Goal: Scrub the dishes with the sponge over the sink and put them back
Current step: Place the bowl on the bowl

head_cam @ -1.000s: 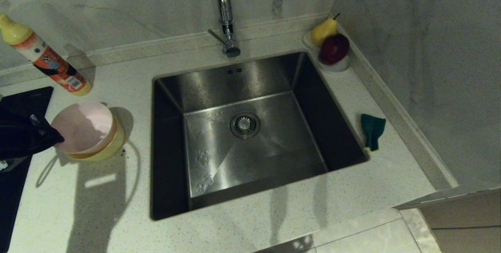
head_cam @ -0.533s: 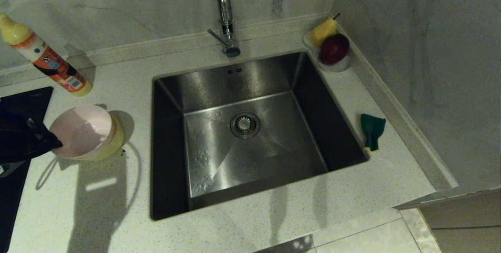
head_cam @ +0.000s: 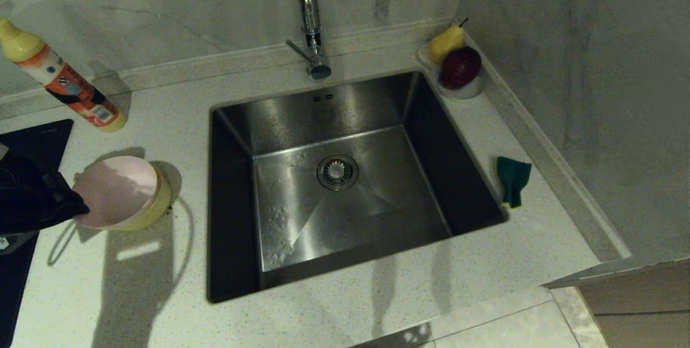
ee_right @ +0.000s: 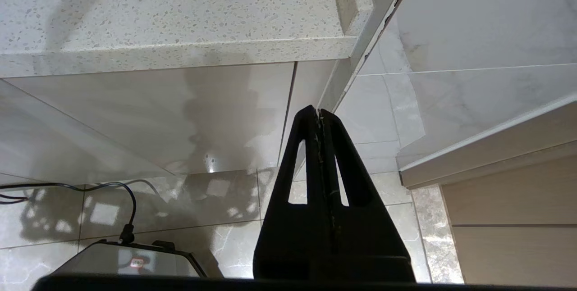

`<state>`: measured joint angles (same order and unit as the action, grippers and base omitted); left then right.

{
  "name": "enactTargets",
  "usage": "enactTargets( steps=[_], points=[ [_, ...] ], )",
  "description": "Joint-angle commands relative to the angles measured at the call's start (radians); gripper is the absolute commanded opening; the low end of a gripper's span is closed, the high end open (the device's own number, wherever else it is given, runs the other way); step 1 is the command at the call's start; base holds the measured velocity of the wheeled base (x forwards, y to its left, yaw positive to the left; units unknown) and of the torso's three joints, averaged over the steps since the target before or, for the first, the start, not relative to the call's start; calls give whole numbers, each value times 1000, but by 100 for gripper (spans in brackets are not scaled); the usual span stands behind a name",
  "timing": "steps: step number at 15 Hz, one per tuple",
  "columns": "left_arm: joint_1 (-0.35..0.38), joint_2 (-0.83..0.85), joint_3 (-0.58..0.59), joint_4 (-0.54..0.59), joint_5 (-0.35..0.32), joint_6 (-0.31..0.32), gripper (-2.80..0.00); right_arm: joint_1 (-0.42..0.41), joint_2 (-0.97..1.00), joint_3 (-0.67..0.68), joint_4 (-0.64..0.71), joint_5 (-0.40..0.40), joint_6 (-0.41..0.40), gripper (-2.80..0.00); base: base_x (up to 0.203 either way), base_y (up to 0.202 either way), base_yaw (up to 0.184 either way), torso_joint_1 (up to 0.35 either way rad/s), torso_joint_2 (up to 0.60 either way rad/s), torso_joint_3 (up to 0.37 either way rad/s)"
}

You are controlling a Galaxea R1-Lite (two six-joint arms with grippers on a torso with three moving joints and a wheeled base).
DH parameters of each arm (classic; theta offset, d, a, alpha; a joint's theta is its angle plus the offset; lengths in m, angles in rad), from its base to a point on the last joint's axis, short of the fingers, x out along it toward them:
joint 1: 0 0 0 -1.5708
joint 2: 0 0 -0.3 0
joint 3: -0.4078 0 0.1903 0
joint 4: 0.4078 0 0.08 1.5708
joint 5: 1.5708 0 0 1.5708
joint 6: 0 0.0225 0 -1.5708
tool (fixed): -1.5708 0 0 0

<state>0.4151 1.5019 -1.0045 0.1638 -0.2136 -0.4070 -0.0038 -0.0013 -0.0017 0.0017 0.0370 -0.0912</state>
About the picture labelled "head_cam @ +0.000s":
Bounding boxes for pink plastic bowl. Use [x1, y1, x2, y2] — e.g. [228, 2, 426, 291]
[73, 155, 161, 228]

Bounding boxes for yellow plastic bowl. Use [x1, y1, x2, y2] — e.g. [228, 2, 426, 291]
[108, 168, 173, 232]

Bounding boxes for orange label dish soap bottle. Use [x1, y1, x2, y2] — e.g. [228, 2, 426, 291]
[0, 17, 128, 133]

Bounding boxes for chrome faucet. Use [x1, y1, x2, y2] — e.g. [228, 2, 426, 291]
[285, 0, 333, 80]

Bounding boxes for green and yellow sponge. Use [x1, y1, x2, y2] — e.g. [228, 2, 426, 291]
[496, 156, 533, 209]

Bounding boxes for stainless steel sink basin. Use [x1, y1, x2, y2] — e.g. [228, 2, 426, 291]
[208, 71, 509, 303]

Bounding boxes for black induction cooktop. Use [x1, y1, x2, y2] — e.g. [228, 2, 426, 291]
[0, 118, 74, 348]

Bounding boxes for round metal drain strainer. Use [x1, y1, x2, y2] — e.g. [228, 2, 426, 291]
[317, 154, 360, 191]

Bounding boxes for yellow pear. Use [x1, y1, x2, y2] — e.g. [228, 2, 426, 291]
[429, 17, 470, 64]

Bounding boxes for small white dish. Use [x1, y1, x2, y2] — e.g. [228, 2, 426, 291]
[418, 42, 485, 101]

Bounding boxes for dark red apple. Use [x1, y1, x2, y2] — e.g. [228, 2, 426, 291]
[441, 46, 483, 90]

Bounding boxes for beige wooden cabinet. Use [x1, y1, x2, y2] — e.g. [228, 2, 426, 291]
[542, 256, 690, 348]

